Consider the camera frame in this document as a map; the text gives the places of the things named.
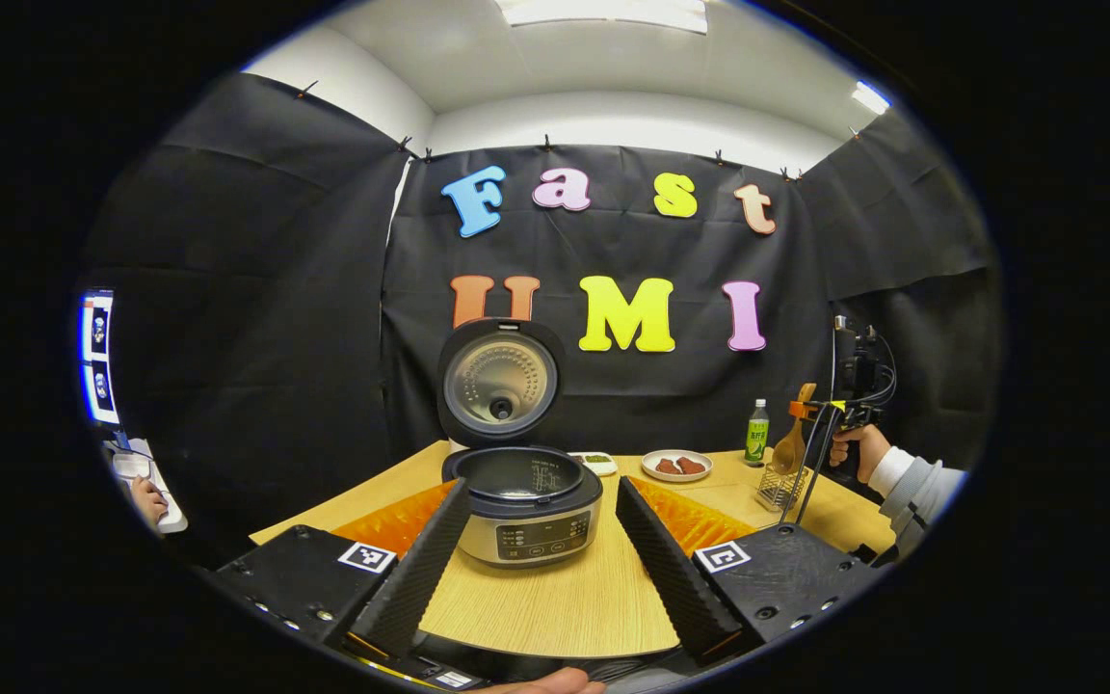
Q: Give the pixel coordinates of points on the white keyboard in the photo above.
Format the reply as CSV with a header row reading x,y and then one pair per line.
x,y
172,518

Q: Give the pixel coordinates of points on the long ceiling light panel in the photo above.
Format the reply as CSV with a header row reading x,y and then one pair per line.
x,y
603,12

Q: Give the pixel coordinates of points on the small ceiling light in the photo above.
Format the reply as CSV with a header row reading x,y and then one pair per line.
x,y
870,98

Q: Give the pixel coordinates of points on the white divided side dish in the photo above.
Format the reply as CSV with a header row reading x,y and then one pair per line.
x,y
598,463

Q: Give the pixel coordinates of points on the red meat piece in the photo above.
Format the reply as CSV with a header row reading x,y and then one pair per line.
x,y
668,467
691,466

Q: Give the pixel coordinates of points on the computer monitor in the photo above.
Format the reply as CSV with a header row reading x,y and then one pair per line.
x,y
97,357

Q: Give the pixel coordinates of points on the wooden spoon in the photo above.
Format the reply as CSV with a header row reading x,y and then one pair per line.
x,y
788,453

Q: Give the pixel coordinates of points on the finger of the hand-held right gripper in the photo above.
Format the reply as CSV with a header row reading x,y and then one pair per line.
x,y
803,410

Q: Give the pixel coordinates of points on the white round plate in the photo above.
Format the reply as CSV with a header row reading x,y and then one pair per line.
x,y
649,470

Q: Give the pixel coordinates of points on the green drink bottle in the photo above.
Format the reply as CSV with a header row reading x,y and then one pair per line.
x,y
756,439

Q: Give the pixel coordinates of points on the black backdrop cloth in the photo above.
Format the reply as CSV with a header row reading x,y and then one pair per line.
x,y
276,337

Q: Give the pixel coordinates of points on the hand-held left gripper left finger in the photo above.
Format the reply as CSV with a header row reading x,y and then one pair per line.
x,y
415,588

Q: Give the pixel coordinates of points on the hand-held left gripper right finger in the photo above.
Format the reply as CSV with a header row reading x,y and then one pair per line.
x,y
671,578

